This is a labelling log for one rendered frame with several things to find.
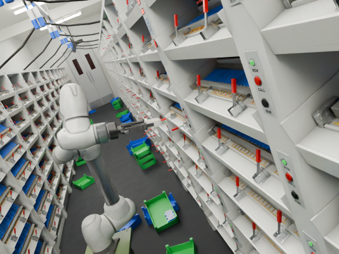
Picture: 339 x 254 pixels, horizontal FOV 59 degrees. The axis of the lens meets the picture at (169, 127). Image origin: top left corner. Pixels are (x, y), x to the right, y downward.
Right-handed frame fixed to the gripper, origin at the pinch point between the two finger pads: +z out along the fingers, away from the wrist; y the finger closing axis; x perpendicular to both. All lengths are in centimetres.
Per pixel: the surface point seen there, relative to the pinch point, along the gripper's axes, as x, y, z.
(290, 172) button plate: -4, -85, 11
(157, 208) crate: 97, 104, 9
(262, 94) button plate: -19, -83, 7
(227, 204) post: 38.6, -18.2, 23.9
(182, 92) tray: -13.8, -18.7, 10.3
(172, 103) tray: 1, 51, 23
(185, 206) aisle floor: 100, 99, 33
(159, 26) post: -39.1, -18.5, 4.9
